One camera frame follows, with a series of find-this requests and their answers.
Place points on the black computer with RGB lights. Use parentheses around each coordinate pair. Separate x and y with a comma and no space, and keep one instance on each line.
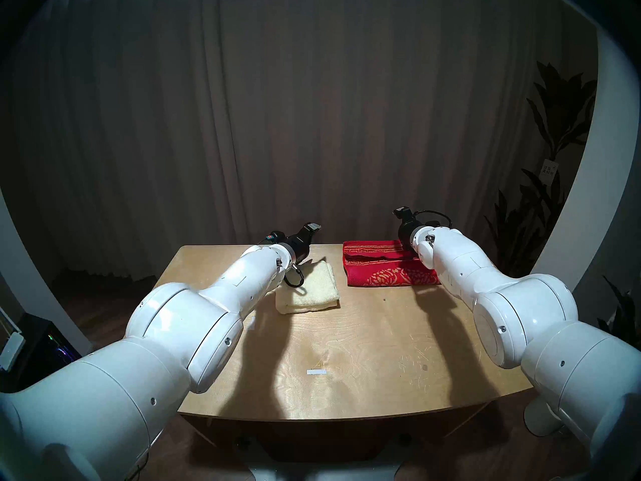
(45,344)

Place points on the white curved arch pillar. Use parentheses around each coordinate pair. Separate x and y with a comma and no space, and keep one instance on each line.
(25,284)
(601,184)

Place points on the cream dotted towel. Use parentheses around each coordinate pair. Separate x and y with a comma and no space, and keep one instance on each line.
(313,289)

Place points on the white plant label tag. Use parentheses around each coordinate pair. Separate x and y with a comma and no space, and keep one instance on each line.
(549,170)

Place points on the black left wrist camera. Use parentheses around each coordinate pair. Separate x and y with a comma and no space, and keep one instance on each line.
(275,236)

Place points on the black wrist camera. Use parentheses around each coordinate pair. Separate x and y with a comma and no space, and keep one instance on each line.
(402,213)
(275,236)

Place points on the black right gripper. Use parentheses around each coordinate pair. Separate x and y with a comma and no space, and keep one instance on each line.
(406,233)

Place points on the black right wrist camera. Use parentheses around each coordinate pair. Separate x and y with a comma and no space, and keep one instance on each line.
(402,213)

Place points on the red towel with gold border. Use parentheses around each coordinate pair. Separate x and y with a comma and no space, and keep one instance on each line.
(380,269)

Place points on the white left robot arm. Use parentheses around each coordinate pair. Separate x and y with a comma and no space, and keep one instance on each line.
(150,344)

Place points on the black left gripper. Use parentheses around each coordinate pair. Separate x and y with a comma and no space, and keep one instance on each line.
(299,247)

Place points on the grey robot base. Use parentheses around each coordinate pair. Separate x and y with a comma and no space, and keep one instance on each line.
(320,472)

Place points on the grey-brown pleated curtain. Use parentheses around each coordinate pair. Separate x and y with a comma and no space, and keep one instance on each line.
(300,109)

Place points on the small dark potted plant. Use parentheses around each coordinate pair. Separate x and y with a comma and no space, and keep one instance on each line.
(626,314)

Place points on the tall dark leafy plant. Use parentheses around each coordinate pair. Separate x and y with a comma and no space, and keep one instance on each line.
(561,104)

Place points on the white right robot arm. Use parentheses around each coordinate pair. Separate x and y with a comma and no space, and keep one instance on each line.
(501,294)

